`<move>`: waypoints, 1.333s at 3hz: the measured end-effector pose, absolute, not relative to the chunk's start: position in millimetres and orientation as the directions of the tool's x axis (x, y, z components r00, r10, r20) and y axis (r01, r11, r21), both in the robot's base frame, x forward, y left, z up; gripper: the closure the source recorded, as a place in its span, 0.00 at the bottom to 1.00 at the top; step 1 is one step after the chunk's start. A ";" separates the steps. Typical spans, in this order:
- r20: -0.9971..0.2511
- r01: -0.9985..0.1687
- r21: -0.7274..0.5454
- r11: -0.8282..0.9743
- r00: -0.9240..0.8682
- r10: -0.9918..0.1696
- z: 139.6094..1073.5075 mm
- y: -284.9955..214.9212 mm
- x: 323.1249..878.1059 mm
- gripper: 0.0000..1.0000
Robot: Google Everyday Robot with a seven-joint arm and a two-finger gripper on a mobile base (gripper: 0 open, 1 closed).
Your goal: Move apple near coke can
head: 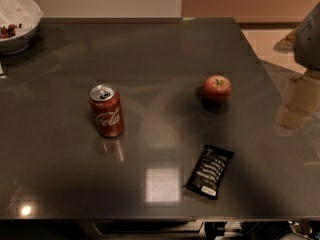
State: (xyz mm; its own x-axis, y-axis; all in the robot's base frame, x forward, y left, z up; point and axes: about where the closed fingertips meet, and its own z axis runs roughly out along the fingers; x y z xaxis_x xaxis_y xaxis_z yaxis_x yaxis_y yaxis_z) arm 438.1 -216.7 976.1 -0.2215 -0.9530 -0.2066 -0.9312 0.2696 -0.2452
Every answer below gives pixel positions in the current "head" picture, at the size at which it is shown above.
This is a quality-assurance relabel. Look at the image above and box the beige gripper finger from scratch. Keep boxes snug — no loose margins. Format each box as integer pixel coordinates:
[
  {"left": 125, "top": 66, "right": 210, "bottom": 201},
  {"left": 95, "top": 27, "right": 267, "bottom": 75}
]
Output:
[{"left": 276, "top": 71, "right": 320, "bottom": 131}]

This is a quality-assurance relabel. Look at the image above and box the red apple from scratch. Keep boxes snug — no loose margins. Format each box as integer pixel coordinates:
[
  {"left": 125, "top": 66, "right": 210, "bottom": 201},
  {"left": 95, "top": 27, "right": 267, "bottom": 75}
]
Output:
[{"left": 202, "top": 75, "right": 232, "bottom": 104}]

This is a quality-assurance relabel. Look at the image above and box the red coke can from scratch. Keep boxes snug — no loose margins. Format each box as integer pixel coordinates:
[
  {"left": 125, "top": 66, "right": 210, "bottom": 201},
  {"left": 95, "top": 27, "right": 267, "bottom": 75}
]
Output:
[{"left": 89, "top": 84, "right": 124, "bottom": 138}]

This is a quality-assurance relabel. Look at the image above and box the black snack bar wrapper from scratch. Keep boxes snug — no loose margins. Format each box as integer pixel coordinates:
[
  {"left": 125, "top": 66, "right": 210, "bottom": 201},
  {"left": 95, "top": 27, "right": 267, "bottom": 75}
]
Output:
[{"left": 185, "top": 144, "right": 234, "bottom": 199}]

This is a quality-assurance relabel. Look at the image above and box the white bowl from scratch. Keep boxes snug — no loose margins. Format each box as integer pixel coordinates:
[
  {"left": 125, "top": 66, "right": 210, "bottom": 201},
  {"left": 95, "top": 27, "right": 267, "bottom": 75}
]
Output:
[{"left": 0, "top": 0, "right": 43, "bottom": 55}]

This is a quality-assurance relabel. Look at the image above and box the red fruit in bowl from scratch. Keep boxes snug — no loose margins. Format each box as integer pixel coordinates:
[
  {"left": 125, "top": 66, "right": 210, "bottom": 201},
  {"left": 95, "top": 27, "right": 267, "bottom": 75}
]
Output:
[{"left": 0, "top": 24, "right": 22, "bottom": 39}]

